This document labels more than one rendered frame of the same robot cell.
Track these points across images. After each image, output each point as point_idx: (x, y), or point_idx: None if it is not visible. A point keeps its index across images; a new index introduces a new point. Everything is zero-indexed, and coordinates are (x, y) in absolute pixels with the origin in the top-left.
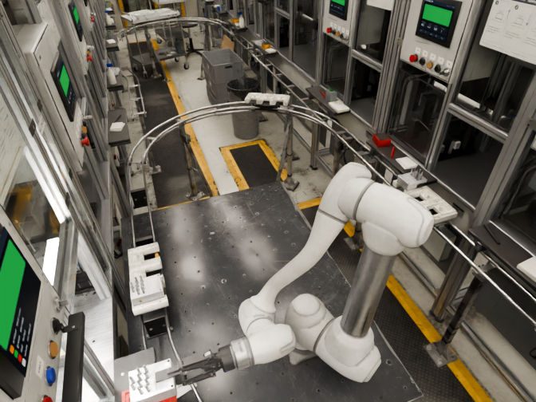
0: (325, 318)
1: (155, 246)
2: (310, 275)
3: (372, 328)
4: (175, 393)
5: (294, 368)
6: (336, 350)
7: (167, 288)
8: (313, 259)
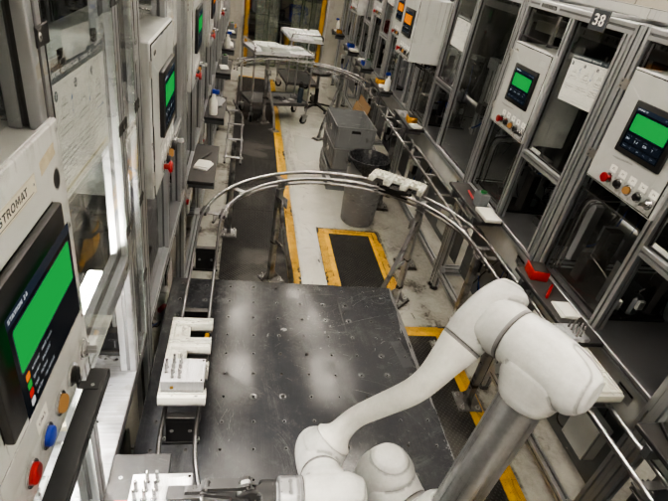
0: (412, 486)
1: (210, 322)
2: (401, 423)
3: None
4: None
5: None
6: None
7: (206, 383)
8: (421, 394)
